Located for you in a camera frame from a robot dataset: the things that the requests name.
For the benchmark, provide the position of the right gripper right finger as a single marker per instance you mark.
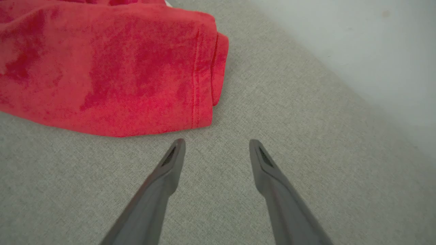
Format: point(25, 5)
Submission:
point(286, 211)

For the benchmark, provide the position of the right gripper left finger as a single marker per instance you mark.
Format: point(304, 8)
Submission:
point(150, 207)

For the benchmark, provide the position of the red towel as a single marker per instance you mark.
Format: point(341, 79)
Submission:
point(102, 68)

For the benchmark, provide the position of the grey fabric sofa cushion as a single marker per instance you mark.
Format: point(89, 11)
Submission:
point(221, 204)

